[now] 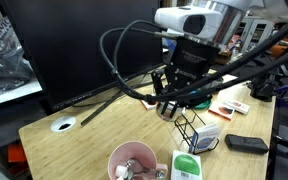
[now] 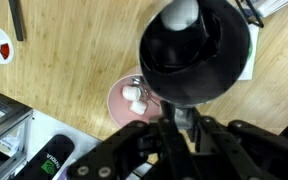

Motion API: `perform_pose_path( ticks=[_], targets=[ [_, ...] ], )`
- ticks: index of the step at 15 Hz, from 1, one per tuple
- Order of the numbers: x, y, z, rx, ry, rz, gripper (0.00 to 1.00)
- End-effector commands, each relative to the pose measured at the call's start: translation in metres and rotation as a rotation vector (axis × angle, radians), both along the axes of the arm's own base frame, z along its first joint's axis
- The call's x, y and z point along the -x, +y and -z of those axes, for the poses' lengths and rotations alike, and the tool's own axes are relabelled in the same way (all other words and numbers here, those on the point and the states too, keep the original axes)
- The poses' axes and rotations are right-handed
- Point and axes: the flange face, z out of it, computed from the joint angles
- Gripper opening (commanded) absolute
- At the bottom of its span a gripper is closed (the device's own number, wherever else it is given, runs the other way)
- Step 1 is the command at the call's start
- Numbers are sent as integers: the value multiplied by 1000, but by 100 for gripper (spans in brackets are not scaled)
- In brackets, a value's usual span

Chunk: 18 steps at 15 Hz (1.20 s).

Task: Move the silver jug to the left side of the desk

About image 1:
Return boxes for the white abc book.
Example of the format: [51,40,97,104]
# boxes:
[208,100,236,121]

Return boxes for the black zip case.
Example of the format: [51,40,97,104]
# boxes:
[224,133,270,155]

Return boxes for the white birds book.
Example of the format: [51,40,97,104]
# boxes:
[223,98,251,115]

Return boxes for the silver metal spoon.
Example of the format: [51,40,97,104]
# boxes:
[123,158,167,180]

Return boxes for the orange box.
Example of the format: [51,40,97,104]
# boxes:
[7,143,28,164]

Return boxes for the black plastic bag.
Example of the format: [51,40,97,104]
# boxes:
[0,39,35,98]

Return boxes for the small white toy piece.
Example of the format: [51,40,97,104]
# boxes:
[114,164,129,179]

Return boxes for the black wire rack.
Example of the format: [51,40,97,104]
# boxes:
[173,108,220,155]

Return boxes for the black monitor stand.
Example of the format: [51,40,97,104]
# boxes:
[80,71,158,127]

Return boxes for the black desk clamp mount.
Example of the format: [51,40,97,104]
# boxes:
[247,71,288,103]

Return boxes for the stack of booklets blue circle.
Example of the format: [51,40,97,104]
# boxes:
[188,122,222,155]

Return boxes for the silver metal jug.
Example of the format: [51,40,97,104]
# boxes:
[155,99,186,123]

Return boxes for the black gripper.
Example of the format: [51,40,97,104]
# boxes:
[151,36,220,116]

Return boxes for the white desk cable grommet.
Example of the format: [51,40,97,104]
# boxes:
[49,115,77,134]

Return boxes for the pink mug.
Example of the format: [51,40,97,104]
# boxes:
[107,140,169,180]

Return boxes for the white book green circle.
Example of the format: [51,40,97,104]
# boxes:
[170,149,203,180]

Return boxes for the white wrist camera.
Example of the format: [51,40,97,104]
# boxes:
[153,5,226,42]

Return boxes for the white side shelf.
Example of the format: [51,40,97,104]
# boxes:
[0,78,43,109]

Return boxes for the large black monitor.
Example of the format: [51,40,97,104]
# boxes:
[0,0,165,112]

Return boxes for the small card orange circle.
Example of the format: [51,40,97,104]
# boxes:
[140,98,158,111]

